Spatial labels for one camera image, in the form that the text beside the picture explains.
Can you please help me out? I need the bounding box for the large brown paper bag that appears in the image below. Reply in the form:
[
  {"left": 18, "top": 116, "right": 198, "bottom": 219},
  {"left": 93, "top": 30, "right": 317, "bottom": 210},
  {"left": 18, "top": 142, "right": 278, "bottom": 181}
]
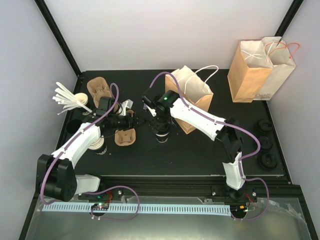
[{"left": 227, "top": 40, "right": 273, "bottom": 103}]

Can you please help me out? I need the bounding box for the cup holding straws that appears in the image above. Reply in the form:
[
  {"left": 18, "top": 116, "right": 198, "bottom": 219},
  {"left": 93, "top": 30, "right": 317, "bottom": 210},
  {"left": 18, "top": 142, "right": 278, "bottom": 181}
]
[{"left": 74, "top": 92, "right": 88, "bottom": 106}]

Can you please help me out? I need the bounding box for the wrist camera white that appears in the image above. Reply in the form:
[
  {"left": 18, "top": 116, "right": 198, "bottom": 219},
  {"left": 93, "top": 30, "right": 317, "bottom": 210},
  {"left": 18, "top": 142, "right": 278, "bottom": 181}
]
[
  {"left": 121, "top": 99, "right": 133, "bottom": 116},
  {"left": 143, "top": 104, "right": 157, "bottom": 117}
]

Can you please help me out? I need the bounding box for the stack of paper cups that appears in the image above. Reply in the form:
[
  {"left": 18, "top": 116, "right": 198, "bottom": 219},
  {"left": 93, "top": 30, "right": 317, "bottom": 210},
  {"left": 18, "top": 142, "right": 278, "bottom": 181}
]
[{"left": 88, "top": 137, "right": 107, "bottom": 155}]

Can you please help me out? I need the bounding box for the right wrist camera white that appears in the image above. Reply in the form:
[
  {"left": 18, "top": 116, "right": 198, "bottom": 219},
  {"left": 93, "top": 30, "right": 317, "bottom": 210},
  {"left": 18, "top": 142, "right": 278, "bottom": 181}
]
[{"left": 143, "top": 104, "right": 157, "bottom": 117}]

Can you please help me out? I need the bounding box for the small brown paper bag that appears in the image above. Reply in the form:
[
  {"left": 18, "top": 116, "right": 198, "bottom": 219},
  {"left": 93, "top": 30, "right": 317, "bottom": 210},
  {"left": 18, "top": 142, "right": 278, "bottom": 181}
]
[{"left": 164, "top": 65, "right": 220, "bottom": 135}]

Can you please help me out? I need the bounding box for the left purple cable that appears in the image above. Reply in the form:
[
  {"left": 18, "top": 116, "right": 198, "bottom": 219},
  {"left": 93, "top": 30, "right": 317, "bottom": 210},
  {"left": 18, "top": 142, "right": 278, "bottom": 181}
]
[{"left": 39, "top": 83, "right": 120, "bottom": 206}]

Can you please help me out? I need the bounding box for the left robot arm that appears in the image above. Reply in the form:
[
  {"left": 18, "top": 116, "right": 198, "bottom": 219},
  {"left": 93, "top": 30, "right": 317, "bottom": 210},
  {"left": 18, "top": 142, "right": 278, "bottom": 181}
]
[{"left": 35, "top": 96, "right": 138, "bottom": 205}]

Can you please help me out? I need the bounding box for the black paper coffee cup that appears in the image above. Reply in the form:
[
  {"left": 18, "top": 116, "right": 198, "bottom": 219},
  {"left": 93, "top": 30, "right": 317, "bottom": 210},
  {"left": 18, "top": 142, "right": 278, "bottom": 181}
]
[{"left": 155, "top": 131, "right": 170, "bottom": 143}]

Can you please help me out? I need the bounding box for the white paper bag orange handle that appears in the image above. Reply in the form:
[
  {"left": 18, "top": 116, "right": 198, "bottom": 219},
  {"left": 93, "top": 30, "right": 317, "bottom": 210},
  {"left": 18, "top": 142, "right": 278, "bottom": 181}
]
[{"left": 253, "top": 36, "right": 300, "bottom": 101}]

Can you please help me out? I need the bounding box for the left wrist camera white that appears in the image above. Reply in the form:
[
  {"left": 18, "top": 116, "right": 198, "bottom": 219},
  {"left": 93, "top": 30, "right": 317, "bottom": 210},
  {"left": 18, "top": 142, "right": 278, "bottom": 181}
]
[{"left": 121, "top": 99, "right": 133, "bottom": 116}]

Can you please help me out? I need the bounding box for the light blue cable duct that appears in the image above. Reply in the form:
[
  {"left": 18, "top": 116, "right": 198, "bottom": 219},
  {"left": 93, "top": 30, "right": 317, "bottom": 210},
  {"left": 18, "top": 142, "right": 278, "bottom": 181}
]
[{"left": 42, "top": 202, "right": 231, "bottom": 217}]

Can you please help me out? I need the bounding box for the black cup lids stack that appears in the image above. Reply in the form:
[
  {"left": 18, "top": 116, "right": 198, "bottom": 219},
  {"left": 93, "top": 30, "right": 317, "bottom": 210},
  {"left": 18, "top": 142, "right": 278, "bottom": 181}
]
[{"left": 255, "top": 119, "right": 274, "bottom": 135}]

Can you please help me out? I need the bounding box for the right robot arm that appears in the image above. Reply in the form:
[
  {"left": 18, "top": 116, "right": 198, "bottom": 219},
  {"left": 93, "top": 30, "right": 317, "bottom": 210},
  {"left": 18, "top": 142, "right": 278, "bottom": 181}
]
[{"left": 142, "top": 88, "right": 246, "bottom": 202}]

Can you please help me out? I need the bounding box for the stack of pulp cup carriers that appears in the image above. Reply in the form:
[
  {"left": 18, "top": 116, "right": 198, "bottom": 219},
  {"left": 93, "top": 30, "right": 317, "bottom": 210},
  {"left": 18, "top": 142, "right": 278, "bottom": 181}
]
[{"left": 87, "top": 76, "right": 112, "bottom": 109}]

